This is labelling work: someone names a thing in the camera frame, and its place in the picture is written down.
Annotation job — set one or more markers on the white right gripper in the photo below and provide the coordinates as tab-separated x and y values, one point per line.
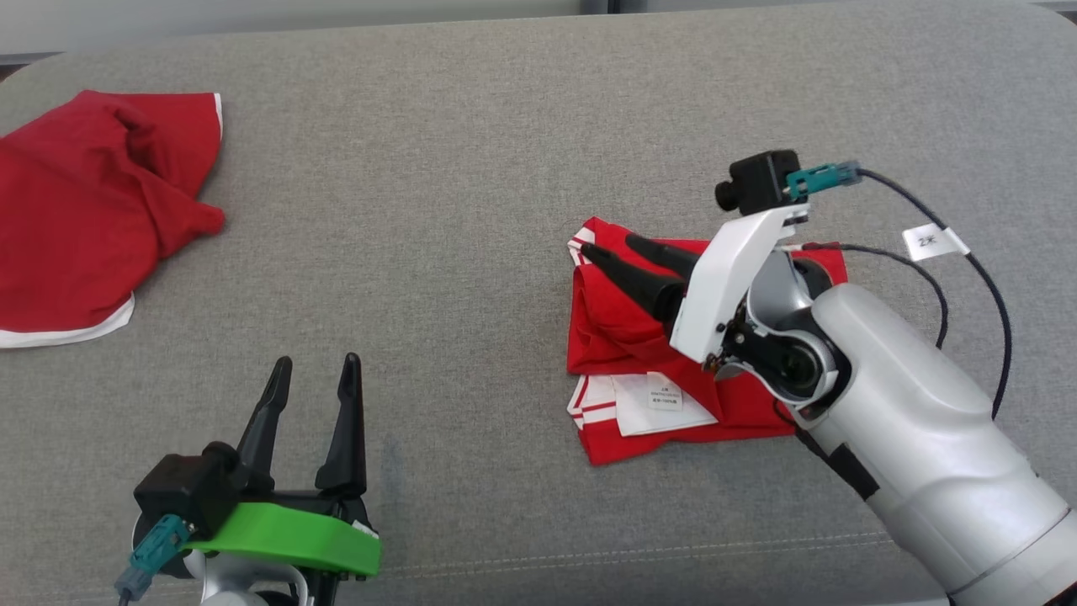
728	278

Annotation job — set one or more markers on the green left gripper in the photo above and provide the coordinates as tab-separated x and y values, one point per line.
294	539

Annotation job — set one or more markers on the red Bulls jersey shirt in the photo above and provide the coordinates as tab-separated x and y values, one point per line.
623	337

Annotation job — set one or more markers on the red pants white stripes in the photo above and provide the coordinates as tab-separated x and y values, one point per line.
76	219

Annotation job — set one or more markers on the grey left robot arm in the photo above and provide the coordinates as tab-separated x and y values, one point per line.
244	589

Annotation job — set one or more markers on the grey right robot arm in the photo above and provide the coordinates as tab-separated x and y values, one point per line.
917	429

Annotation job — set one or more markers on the grey fabric sofa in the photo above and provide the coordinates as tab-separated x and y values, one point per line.
463	210

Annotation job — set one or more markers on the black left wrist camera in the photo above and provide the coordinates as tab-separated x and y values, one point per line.
185	488

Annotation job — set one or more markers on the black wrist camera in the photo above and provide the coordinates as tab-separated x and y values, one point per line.
761	181
185	488

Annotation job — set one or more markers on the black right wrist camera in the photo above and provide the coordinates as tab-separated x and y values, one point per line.
761	181

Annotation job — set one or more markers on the grey wall post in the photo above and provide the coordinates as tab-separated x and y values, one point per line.
599	5

